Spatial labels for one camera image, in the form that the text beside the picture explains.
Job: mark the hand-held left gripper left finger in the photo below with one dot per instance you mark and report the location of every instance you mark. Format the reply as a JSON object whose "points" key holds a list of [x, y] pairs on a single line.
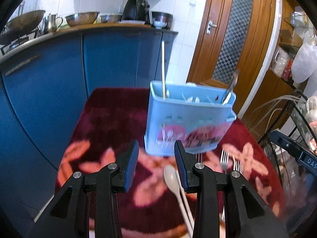
{"points": [[131, 164]]}

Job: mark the clear plastic container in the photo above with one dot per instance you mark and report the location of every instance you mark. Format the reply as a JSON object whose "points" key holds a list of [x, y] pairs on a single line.
{"points": [[281, 63]]}

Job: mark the blue kitchen cabinet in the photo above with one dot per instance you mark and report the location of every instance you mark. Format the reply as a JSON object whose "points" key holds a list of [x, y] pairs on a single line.
{"points": [[49, 91]]}

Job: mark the light blue plastic utensil holder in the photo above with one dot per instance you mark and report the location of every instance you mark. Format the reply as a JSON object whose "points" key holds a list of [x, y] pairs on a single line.
{"points": [[185, 121]]}

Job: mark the small steel bowl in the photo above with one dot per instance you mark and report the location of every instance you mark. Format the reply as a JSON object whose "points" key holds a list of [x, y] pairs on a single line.
{"points": [[111, 18]]}

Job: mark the white plate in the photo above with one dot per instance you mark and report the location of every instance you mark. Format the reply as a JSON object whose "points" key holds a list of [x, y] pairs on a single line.
{"points": [[132, 22]]}

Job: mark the white plastic bag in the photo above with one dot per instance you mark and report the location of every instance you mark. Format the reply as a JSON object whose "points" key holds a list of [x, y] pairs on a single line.
{"points": [[304, 62]]}

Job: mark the large steel bowl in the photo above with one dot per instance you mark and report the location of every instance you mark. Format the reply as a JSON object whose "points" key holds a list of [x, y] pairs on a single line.
{"points": [[164, 16]]}

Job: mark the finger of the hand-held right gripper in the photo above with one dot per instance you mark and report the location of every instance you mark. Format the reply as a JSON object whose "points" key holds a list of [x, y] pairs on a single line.
{"points": [[287, 145]]}

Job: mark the dark red floral blanket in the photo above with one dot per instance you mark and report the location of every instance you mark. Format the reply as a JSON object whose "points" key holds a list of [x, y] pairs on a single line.
{"points": [[104, 129]]}

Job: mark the black air fryer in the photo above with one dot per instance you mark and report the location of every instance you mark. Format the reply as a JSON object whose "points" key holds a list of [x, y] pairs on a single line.
{"points": [[135, 10]]}

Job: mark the light plastic spoon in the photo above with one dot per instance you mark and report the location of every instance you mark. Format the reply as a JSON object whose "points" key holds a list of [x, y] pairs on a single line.
{"points": [[170, 177], [186, 203]]}

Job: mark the steel wok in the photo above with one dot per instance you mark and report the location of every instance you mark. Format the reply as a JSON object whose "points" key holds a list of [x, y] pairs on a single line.
{"points": [[22, 24]]}

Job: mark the red packet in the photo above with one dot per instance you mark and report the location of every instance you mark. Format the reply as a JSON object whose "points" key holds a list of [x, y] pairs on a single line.
{"points": [[287, 70]]}

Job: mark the wooden countertop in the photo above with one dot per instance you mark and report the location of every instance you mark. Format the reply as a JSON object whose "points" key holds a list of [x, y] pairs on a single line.
{"points": [[74, 28]]}

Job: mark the wooden shelf unit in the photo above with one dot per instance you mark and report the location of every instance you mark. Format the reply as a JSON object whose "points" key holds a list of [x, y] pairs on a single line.
{"points": [[287, 12]]}

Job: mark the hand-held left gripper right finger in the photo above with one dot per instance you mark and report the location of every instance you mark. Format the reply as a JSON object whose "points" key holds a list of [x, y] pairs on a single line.
{"points": [[179, 168]]}

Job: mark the wooden door with glass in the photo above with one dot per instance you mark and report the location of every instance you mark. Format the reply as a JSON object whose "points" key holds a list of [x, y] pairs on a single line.
{"points": [[215, 54]]}

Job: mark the white light switch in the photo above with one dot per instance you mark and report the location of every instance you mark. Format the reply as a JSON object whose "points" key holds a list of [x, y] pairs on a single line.
{"points": [[192, 2]]}

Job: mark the steel pitcher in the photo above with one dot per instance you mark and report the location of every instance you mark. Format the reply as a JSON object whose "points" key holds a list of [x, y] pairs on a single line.
{"points": [[50, 23]]}

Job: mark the steel colander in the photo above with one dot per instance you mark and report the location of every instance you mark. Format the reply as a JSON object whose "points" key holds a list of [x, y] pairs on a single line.
{"points": [[81, 18]]}

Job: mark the small white bowl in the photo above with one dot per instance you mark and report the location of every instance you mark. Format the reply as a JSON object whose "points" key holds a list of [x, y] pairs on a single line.
{"points": [[159, 24]]}

